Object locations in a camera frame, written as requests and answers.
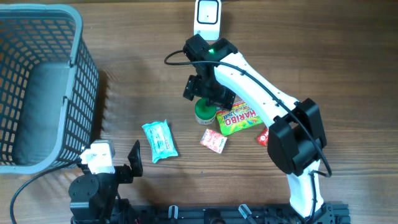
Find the green lid seasoning jar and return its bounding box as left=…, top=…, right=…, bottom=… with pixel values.
left=195, top=98, right=217, bottom=125

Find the teal tissue pack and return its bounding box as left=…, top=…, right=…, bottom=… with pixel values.
left=142, top=119, right=178, bottom=164

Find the green Haribo gummy bag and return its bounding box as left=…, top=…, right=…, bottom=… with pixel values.
left=216, top=101, right=263, bottom=136

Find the red white snack packet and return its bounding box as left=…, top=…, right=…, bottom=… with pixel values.
left=200, top=129, right=228, bottom=154

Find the red Nescafe coffee stick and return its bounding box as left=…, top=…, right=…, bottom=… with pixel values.
left=257, top=128, right=269, bottom=146

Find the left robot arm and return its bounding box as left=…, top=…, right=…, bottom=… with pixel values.
left=68, top=140, right=143, bottom=223

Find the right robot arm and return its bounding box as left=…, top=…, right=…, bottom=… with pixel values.
left=182, top=34, right=326, bottom=220

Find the white barcode scanner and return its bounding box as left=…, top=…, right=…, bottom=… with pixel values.
left=193, top=0, right=221, bottom=41

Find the grey plastic mesh basket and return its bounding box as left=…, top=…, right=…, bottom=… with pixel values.
left=1, top=4, right=99, bottom=175

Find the black right camera cable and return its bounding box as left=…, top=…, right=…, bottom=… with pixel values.
left=164, top=49, right=333, bottom=218

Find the black camera cable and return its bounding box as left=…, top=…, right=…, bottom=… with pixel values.
left=9, top=155, right=85, bottom=224
left=164, top=49, right=333, bottom=218

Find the black left camera cable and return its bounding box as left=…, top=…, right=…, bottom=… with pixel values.
left=9, top=155, right=85, bottom=224

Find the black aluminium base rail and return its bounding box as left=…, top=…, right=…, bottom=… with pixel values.
left=73, top=202, right=351, bottom=224

